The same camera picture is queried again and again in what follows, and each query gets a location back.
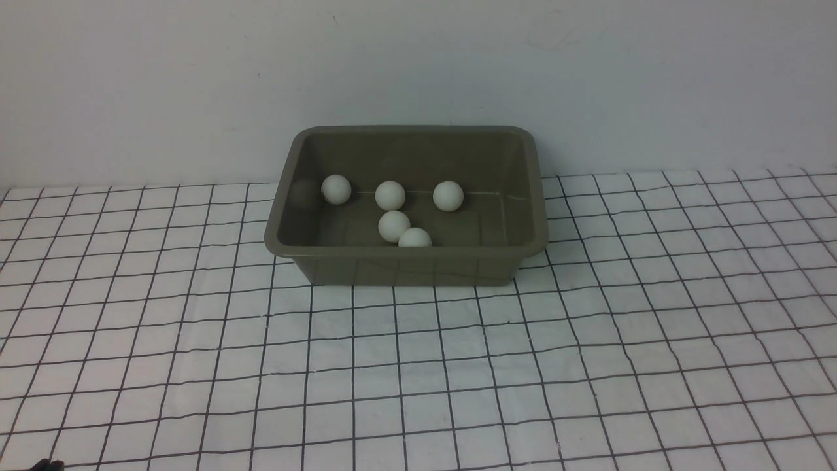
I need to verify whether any white black grid tablecloth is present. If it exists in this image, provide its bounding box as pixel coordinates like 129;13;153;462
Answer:
1;169;836;470

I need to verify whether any black robot arm image-left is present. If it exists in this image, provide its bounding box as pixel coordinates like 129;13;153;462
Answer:
29;459;65;471

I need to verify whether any plain white ball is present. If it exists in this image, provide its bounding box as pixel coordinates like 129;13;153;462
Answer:
432;180;464;212
374;180;406;212

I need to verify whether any olive green plastic bin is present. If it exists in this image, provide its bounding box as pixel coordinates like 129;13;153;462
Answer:
264;124;549;286

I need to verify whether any white ball with red logo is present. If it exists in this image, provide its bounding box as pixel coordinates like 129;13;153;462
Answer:
377;211;411;244

